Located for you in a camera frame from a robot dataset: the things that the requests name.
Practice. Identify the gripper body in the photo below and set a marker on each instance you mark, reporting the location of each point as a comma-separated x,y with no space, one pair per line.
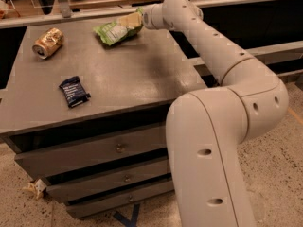
149,18

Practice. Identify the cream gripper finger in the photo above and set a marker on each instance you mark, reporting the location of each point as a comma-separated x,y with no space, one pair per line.
125,21

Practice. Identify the green rice chip bag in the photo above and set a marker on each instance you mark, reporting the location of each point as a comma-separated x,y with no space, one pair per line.
112,33

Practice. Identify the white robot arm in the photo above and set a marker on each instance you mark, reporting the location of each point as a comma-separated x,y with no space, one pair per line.
204,127

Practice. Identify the blue rxbar wrapper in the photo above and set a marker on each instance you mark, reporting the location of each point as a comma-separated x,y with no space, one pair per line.
74,92

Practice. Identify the crushed gold soda can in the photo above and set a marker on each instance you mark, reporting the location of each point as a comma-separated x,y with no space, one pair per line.
48,43

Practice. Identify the grey drawer cabinet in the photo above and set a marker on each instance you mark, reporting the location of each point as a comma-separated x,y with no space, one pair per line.
131,85

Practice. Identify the top grey drawer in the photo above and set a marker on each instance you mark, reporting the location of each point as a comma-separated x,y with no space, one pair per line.
60,159

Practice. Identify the grey drawer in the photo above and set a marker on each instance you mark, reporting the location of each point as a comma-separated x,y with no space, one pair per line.
60,159
109,180
136,194

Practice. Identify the middle grey drawer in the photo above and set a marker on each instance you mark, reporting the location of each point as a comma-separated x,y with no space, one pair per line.
109,180

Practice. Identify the crumpled paper scrap on floor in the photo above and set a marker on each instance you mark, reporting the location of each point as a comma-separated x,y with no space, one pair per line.
37,187

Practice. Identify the bottom grey drawer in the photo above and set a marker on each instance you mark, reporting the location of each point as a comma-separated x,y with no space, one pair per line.
136,194

